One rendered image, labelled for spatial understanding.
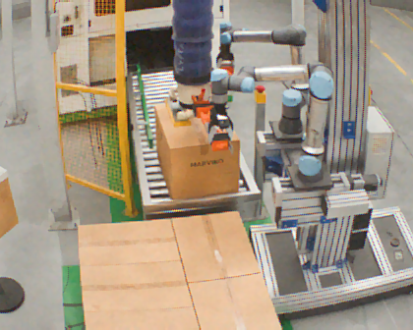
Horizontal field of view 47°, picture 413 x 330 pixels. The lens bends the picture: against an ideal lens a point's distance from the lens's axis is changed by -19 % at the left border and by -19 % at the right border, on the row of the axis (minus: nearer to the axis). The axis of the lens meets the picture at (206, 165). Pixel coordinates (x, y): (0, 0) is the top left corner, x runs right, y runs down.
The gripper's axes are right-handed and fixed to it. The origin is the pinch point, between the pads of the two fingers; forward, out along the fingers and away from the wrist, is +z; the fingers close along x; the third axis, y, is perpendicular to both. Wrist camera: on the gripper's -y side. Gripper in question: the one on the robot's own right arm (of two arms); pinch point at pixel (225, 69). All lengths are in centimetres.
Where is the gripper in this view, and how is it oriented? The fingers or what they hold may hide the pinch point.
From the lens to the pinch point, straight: 353.6
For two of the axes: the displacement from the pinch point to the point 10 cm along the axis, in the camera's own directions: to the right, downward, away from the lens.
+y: 2.2, 5.1, -8.3
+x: 9.8, -1.2, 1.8
